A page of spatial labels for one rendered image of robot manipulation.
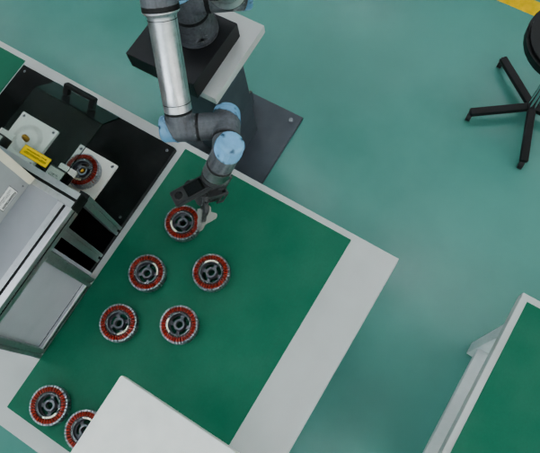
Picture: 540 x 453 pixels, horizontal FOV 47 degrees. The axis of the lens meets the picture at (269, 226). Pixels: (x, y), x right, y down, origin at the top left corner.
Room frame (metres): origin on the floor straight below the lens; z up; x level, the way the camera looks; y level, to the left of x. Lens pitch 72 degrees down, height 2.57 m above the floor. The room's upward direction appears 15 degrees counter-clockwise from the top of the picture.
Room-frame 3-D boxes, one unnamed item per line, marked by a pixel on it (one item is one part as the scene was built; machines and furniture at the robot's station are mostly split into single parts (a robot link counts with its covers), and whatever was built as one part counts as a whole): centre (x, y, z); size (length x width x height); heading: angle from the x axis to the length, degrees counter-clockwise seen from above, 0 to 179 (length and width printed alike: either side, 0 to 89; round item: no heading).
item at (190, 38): (1.31, 0.06, 0.87); 0.15 x 0.15 x 0.10
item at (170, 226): (0.68, 0.25, 0.77); 0.11 x 0.11 x 0.04
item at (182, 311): (0.38, 0.33, 0.77); 0.11 x 0.11 x 0.04
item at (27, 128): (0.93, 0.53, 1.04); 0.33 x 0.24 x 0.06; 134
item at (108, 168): (0.93, 0.52, 0.78); 0.15 x 0.15 x 0.01; 44
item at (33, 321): (0.50, 0.67, 0.91); 0.28 x 0.03 x 0.32; 134
